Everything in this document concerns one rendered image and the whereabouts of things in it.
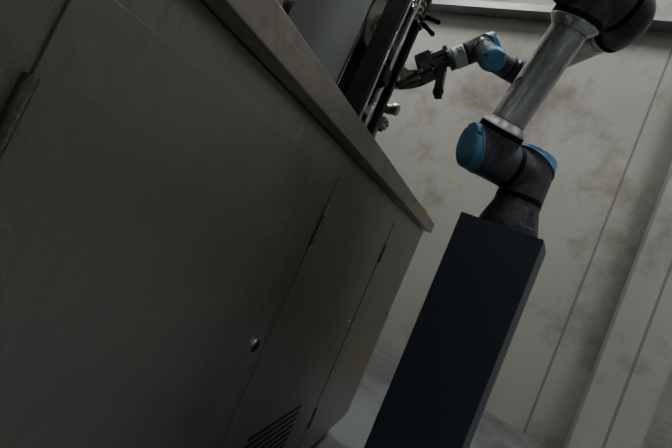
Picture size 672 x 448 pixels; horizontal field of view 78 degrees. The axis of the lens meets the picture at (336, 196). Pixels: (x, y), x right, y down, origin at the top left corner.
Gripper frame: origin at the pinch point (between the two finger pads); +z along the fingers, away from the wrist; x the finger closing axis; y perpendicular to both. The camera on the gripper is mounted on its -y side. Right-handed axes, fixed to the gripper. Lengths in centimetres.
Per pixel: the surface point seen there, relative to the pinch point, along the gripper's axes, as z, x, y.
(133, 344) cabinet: 29, 100, -69
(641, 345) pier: -77, -155, -125
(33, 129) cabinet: 18, 117, -56
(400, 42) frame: -5.3, 33.4, -5.7
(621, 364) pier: -64, -156, -132
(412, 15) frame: -10.7, 33.3, 0.6
